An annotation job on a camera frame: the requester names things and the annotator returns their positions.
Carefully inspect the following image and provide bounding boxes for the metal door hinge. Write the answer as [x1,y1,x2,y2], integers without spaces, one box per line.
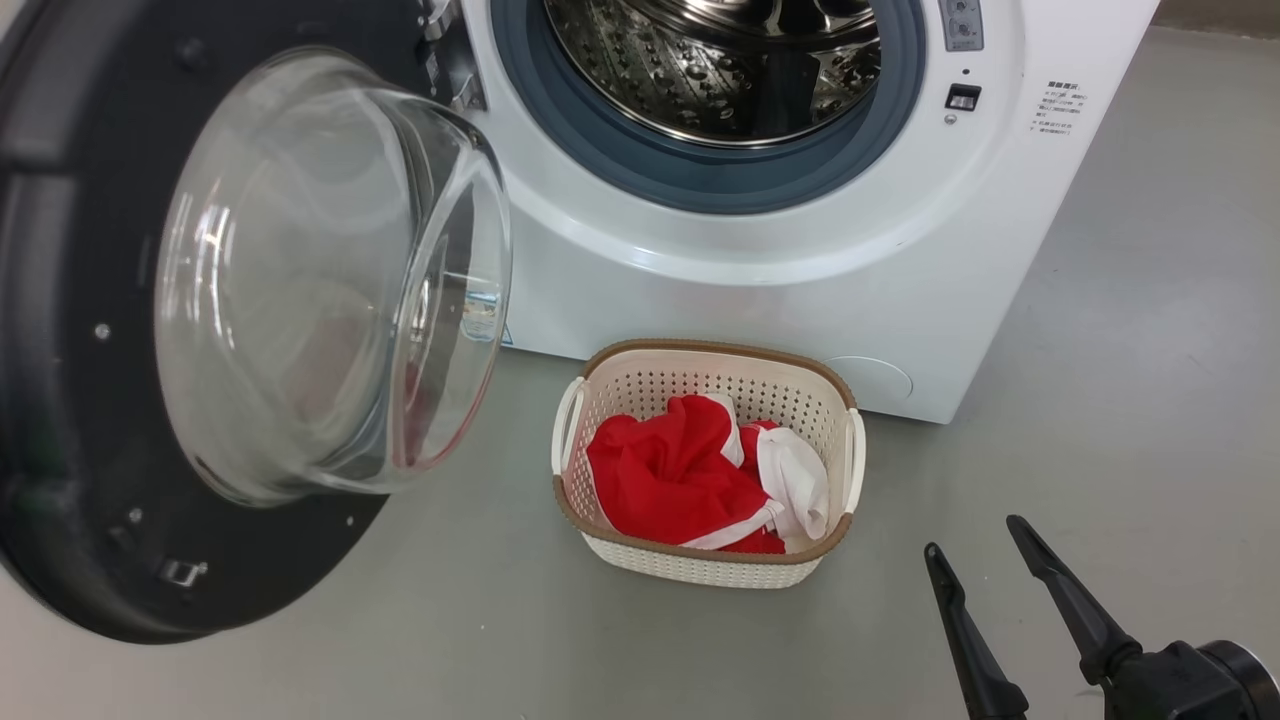
[418,0,489,113]

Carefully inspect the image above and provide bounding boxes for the cream perforated laundry basket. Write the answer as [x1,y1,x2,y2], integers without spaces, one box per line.
[551,338,868,590]

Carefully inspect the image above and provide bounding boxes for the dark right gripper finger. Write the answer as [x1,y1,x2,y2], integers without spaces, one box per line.
[1006,514,1142,687]
[924,542,1030,720]

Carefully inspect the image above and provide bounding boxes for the blue energy label sticker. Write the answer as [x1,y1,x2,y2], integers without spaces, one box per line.
[460,289,514,349]

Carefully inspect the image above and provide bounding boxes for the grey rubber door gasket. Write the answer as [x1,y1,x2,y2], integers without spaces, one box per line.
[489,0,929,217]

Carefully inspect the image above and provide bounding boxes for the red garment with white trim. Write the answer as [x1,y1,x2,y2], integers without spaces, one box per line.
[586,393,789,556]

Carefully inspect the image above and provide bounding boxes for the white washing machine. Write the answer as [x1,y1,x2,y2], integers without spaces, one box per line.
[438,0,1162,425]

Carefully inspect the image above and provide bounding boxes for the stainless steel drum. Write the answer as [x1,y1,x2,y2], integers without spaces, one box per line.
[544,0,884,149]

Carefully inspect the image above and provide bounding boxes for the black glass washing machine door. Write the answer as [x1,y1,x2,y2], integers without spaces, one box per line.
[0,0,514,645]

